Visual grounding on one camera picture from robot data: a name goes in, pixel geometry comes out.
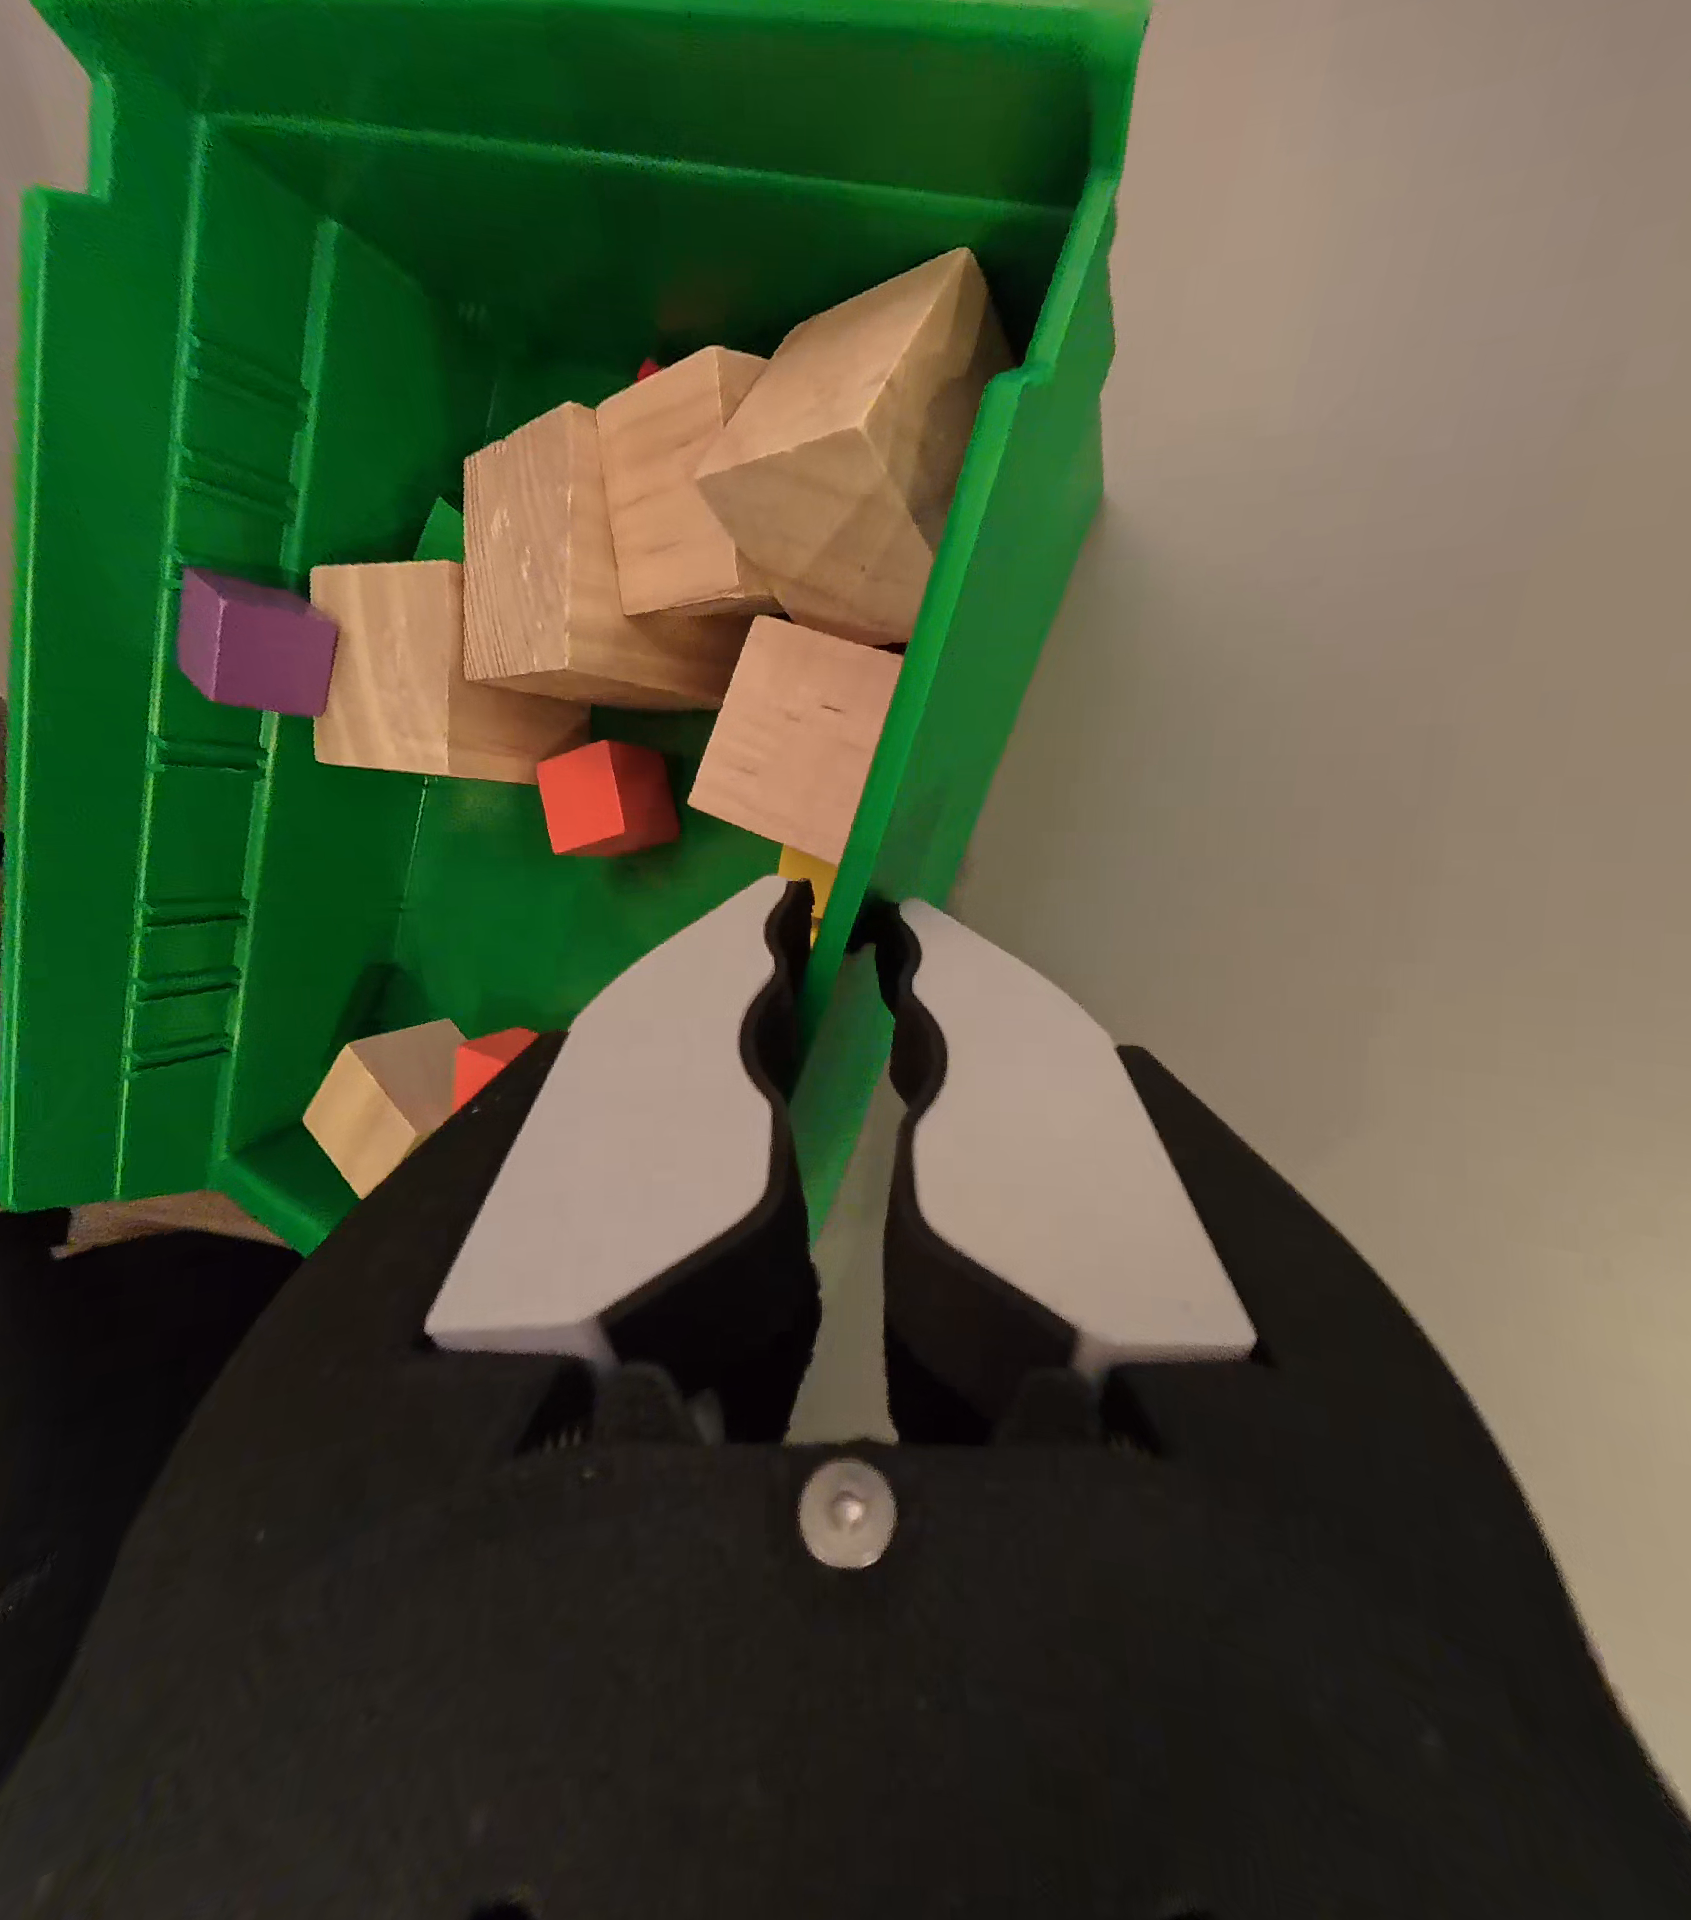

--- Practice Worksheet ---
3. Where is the pale single wooden cube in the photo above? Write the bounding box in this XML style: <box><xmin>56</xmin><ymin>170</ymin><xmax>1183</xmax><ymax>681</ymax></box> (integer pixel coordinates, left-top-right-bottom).
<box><xmin>302</xmin><ymin>1018</ymin><xmax>470</xmax><ymax>1201</ymax></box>

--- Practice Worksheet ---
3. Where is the black jacket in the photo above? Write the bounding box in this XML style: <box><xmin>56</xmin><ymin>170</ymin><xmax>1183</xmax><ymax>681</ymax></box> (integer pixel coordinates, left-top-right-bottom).
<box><xmin>0</xmin><ymin>1201</ymin><xmax>322</xmax><ymax>1920</ymax></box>

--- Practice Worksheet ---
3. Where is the beige trouser leg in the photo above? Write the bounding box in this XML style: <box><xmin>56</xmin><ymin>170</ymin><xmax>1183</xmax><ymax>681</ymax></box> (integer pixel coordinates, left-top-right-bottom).
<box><xmin>58</xmin><ymin>1189</ymin><xmax>292</xmax><ymax>1251</ymax></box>

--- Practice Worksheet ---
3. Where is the green plastic box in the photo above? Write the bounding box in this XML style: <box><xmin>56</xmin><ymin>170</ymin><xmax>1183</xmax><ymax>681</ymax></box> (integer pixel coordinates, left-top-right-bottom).
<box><xmin>0</xmin><ymin>0</ymin><xmax>1153</xmax><ymax>1254</ymax></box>

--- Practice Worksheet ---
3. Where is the pile of wooden cubes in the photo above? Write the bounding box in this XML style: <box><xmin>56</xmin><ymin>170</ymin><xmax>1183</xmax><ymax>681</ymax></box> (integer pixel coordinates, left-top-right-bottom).
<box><xmin>310</xmin><ymin>247</ymin><xmax>1015</xmax><ymax>870</ymax></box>

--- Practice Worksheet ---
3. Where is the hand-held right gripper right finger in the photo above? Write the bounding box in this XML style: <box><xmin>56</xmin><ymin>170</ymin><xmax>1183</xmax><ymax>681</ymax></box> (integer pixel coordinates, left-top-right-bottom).
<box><xmin>871</xmin><ymin>896</ymin><xmax>1261</xmax><ymax>1435</ymax></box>

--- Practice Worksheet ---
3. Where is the purple cube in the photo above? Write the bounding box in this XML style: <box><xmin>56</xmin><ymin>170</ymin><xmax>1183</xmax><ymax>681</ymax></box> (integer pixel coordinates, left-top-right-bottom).
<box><xmin>178</xmin><ymin>566</ymin><xmax>340</xmax><ymax>719</ymax></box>

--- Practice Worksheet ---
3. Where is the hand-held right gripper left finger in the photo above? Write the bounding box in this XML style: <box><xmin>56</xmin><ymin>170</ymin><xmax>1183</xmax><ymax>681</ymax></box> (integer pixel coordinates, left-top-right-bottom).
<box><xmin>422</xmin><ymin>874</ymin><xmax>824</xmax><ymax>1443</ymax></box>

